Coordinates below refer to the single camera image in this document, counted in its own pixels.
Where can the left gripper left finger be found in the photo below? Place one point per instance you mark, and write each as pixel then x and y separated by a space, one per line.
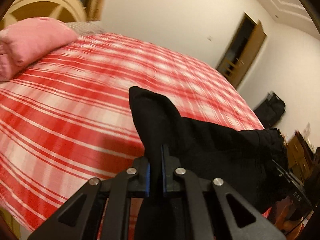
pixel 100 209

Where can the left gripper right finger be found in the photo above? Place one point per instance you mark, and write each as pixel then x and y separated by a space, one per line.
pixel 212 208

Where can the black pants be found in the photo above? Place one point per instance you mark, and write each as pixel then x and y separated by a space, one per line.
pixel 246 160

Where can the dark wooden dresser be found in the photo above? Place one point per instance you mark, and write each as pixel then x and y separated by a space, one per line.
pixel 300 157

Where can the black bag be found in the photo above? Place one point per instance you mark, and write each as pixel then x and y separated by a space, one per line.
pixel 270 110

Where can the red plaid bed cover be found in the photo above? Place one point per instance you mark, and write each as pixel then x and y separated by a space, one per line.
pixel 66 118

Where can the brown wooden door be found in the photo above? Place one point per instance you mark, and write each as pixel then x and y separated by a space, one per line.
pixel 242 51

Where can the pink pillow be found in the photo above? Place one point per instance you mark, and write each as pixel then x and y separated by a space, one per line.
pixel 29 40

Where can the grey pillow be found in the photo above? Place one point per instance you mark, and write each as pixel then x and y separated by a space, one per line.
pixel 85 28

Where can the cream wooden headboard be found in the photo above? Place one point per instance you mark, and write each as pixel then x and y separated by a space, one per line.
pixel 63 10

